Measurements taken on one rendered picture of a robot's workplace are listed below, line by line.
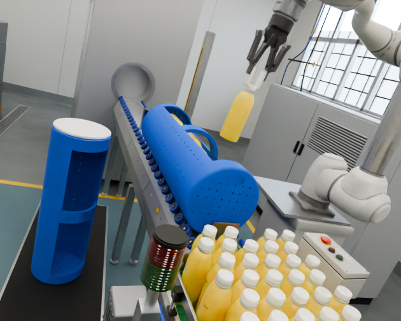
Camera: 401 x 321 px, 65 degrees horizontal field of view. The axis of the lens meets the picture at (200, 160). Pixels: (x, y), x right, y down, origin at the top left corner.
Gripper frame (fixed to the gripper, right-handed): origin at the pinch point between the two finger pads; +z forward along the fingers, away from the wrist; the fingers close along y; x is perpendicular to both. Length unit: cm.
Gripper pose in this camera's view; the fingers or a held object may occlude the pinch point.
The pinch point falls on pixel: (254, 78)
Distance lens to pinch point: 112.3
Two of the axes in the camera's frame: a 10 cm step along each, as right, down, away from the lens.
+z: -4.0, 8.6, 3.2
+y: -8.7, -2.6, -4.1
